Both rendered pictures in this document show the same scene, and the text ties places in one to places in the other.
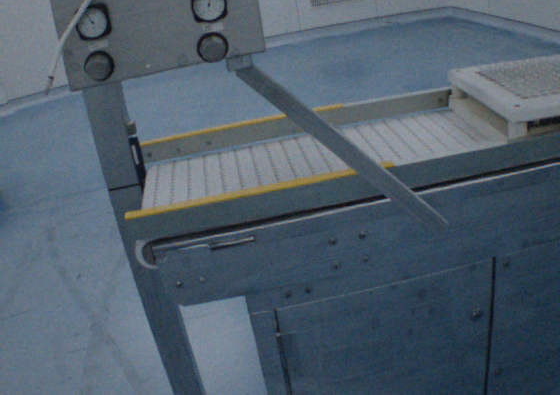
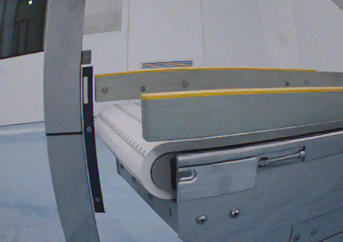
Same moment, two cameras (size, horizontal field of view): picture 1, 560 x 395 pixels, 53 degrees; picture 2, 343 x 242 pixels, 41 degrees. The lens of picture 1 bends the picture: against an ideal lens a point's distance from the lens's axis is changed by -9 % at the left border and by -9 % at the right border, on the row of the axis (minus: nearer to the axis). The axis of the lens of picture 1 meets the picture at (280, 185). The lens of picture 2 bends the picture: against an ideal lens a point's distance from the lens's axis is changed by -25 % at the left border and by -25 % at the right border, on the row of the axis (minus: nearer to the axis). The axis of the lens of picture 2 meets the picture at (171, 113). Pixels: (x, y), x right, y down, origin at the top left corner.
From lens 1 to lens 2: 0.43 m
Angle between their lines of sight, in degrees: 19
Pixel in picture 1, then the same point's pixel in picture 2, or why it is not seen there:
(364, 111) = (330, 80)
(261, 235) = (311, 148)
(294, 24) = not seen: hidden behind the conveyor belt
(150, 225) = (184, 116)
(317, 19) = not seen: hidden behind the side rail
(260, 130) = (246, 79)
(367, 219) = not seen: outside the picture
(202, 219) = (259, 116)
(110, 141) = (60, 70)
